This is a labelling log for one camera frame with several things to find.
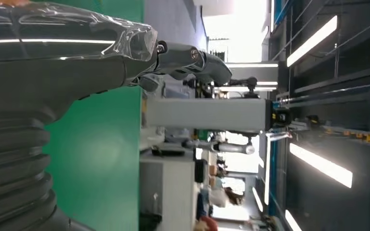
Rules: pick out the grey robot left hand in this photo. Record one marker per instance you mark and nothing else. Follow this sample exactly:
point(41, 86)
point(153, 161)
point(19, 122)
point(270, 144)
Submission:
point(60, 70)

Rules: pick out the grey column machine stand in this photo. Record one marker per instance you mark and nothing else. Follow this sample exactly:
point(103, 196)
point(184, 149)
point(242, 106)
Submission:
point(204, 114)

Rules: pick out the white cabinet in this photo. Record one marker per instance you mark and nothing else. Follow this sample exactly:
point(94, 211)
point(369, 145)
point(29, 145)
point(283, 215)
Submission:
point(166, 191)

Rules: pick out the person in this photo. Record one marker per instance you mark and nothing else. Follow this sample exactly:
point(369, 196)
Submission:
point(226, 197)

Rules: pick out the long ceiling light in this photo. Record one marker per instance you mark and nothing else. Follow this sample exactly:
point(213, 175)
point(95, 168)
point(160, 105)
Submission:
point(312, 39)
point(320, 165)

